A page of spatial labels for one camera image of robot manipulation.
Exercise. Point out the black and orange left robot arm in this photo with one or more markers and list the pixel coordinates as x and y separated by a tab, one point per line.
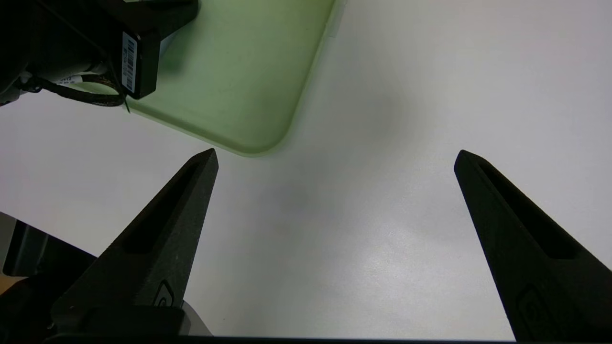
48	38

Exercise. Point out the light green plastic tray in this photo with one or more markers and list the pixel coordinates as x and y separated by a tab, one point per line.
229	71

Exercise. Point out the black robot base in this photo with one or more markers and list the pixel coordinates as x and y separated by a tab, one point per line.
38	253

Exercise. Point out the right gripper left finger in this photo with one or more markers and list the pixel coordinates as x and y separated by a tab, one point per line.
153	248

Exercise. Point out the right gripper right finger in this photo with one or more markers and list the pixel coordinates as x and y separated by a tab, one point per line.
535	258

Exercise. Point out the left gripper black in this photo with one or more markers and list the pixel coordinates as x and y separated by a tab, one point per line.
138	57

